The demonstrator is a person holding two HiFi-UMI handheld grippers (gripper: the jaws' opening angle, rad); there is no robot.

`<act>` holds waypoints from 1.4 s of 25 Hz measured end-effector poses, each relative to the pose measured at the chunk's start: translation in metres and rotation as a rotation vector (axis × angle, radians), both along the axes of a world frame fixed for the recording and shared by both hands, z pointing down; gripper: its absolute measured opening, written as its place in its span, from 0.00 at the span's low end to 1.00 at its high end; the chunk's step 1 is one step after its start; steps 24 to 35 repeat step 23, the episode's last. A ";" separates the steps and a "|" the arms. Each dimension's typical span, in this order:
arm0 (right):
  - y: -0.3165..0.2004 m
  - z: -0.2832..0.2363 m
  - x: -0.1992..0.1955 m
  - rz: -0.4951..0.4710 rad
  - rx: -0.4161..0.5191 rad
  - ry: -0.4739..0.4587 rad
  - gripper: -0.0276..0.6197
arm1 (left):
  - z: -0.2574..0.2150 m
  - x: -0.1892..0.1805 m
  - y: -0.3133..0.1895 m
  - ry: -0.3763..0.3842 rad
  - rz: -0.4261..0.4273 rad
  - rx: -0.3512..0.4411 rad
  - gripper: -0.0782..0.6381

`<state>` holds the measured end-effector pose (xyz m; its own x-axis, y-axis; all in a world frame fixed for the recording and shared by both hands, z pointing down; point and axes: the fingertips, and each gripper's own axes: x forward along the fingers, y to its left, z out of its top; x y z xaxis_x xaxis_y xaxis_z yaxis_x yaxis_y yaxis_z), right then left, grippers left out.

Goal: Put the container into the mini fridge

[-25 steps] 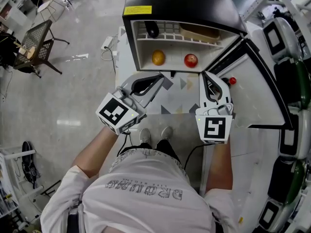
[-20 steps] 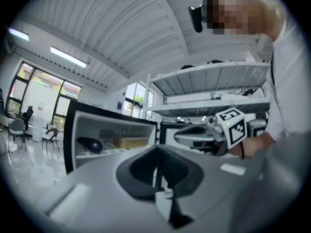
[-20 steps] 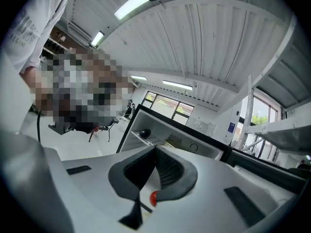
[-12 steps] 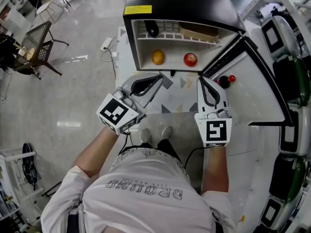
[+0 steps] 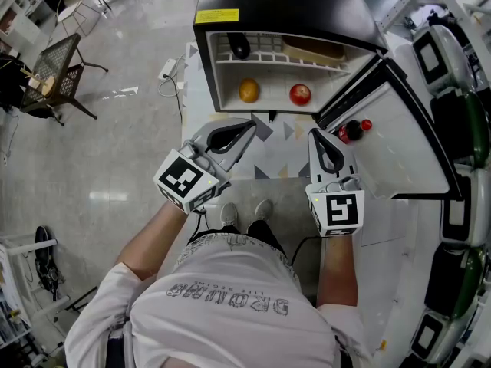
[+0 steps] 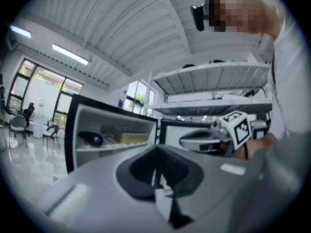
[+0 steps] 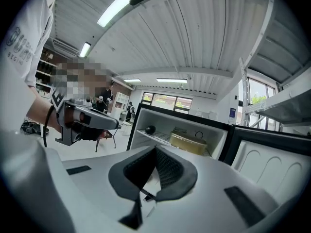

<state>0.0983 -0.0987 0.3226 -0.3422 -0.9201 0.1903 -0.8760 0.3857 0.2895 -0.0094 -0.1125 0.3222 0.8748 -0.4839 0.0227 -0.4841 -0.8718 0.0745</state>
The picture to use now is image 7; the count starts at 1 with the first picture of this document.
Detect white cabinet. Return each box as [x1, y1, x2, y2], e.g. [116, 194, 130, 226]
[112, 91, 130, 120]

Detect yellow container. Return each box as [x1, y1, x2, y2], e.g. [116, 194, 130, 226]
[169, 130, 208, 155]

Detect dark-legged table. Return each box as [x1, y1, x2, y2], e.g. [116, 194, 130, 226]
[94, 124, 122, 153]

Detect wide dark-framed window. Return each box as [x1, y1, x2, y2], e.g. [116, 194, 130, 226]
[141, 91, 193, 114]

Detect black mini fridge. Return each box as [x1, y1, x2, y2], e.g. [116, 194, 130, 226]
[126, 102, 311, 205]

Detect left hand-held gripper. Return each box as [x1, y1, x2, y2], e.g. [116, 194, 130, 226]
[50, 83, 120, 147]

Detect black wrist strap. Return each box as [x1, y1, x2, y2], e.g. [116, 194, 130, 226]
[43, 104, 56, 148]

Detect person's left hand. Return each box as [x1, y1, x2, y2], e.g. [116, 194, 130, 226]
[64, 109, 86, 129]

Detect black gear pile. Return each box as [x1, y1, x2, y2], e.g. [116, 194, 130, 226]
[20, 119, 50, 136]

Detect ceiling air conditioner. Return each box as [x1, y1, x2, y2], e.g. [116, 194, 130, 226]
[52, 38, 80, 56]

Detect person's left forearm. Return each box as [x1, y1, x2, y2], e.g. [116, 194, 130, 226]
[26, 91, 64, 133]

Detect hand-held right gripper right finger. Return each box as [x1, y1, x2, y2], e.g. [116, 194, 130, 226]
[155, 146, 198, 202]

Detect tall window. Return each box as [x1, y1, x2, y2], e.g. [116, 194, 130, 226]
[246, 76, 277, 128]

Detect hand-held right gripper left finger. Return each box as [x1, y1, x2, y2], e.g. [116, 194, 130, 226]
[108, 146, 156, 230]

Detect wall shelves with goods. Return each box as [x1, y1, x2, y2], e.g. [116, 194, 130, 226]
[35, 47, 64, 100]

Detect person's white printed t-shirt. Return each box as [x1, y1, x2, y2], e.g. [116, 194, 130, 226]
[0, 0, 60, 131]

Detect grey metal shelf rack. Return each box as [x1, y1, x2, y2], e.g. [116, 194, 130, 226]
[239, 56, 311, 132]

